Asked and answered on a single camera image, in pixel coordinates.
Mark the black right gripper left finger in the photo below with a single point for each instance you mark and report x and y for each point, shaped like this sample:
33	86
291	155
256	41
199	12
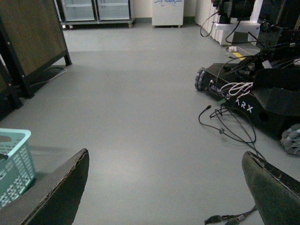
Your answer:
55	199

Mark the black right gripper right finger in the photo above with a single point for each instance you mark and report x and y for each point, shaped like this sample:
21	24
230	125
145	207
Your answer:
275	193

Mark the light blue plastic basket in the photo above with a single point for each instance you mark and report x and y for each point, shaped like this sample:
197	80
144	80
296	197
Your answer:
17	171

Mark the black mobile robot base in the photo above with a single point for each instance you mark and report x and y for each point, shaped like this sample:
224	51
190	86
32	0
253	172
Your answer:
264	87

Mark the dark wooden shelf cabinet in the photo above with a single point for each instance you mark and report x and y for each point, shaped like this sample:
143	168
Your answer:
31	41

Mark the glass door refrigerator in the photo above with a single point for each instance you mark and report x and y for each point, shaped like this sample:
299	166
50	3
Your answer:
95	12

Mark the white chest freezer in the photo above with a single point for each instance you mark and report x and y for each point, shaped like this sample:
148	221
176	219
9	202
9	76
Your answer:
167	13

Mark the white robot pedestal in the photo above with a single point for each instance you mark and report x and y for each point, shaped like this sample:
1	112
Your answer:
229	22

